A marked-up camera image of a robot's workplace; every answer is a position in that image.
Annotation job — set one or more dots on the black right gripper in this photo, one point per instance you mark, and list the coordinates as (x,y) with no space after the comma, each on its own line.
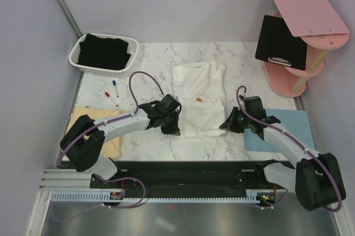
(229,124)

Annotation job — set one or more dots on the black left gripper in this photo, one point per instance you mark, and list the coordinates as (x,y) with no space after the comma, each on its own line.
(173,130)

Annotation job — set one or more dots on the white daisy print t shirt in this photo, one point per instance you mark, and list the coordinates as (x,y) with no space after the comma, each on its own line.
(199,87)

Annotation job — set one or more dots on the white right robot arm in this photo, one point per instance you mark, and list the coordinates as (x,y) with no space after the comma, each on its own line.
(314,178)

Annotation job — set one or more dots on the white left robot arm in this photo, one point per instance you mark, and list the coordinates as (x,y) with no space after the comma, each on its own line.
(83,143)

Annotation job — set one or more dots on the light blue mat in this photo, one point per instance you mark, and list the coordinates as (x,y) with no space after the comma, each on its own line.
(296,122)

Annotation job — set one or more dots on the blue capped white marker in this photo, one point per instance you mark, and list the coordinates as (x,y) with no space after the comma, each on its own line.
(116,88)

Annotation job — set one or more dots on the red capped white marker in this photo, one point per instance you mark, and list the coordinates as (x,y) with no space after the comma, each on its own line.
(108,95)

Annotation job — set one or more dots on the white plastic laundry basket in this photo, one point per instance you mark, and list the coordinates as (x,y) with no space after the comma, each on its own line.
(134,49)

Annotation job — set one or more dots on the black t shirt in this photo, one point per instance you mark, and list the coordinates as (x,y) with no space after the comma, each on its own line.
(104,53)

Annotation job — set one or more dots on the black clipboard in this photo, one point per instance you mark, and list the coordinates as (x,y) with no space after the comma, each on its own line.
(277,45)

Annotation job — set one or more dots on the pink tiered wooden shelf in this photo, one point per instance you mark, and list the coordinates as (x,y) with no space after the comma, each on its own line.
(318,24)

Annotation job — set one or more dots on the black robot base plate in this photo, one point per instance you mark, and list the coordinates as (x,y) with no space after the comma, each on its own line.
(188,178)

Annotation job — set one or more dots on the aluminium frame rail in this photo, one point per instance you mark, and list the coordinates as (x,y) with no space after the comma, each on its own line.
(65,180)

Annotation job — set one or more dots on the white slotted cable duct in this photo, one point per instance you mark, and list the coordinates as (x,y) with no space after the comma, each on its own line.
(112,197)

